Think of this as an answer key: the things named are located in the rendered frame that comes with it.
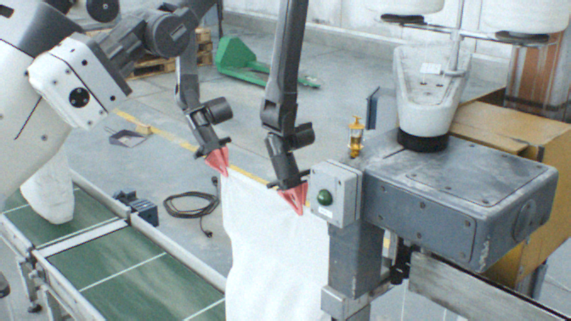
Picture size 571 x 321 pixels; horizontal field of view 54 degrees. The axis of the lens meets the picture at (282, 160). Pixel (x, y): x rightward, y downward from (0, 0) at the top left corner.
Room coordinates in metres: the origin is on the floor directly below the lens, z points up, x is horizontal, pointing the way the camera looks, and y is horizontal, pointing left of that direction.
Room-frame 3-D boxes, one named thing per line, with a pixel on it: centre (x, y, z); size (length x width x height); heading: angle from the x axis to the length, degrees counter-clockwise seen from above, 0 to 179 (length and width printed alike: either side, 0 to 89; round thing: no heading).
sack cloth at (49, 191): (2.45, 1.17, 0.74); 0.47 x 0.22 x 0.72; 41
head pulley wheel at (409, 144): (0.93, -0.25, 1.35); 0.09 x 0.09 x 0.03
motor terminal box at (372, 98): (1.34, -0.26, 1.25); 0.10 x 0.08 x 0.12; 158
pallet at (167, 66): (6.69, 1.58, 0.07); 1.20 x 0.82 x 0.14; 131
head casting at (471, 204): (0.85, -0.27, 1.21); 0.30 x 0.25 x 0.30; 43
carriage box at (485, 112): (1.11, -0.50, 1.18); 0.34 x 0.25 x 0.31; 133
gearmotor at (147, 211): (2.49, 0.77, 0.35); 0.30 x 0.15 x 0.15; 43
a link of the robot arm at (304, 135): (1.26, -0.02, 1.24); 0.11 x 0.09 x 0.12; 131
